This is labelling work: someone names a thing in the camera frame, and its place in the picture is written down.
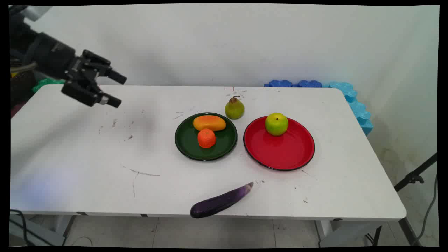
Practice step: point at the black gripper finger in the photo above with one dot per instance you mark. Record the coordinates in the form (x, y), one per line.
(117, 77)
(87, 96)

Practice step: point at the green foam mat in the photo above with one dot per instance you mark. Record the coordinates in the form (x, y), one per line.
(45, 84)

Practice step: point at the black tripod stand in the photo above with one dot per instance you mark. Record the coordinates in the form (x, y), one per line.
(414, 176)

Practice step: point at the green toy apple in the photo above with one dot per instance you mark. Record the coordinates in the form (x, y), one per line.
(276, 124)

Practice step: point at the orange toy tangerine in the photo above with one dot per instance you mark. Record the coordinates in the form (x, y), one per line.
(206, 138)

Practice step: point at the dark green round plate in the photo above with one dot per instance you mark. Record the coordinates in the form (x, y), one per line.
(190, 143)

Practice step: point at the dark blue foam mat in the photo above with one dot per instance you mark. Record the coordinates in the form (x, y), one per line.
(309, 84)
(280, 83)

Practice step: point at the yellow orange toy mango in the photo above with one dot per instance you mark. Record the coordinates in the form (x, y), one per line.
(209, 123)

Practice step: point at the green toy pear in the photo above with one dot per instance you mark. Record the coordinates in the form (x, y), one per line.
(234, 109)

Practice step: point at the black crate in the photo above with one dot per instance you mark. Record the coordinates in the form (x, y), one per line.
(21, 85)

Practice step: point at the black table leg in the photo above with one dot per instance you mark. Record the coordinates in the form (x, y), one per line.
(409, 231)

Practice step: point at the purple toy eggplant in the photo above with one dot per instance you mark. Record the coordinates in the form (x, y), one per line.
(217, 203)

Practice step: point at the red round plate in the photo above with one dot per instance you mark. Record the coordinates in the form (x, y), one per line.
(280, 150)

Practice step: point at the light blue foam mat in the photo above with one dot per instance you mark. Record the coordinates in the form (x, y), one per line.
(355, 105)

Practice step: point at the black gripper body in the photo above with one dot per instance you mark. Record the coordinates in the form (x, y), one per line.
(52, 56)

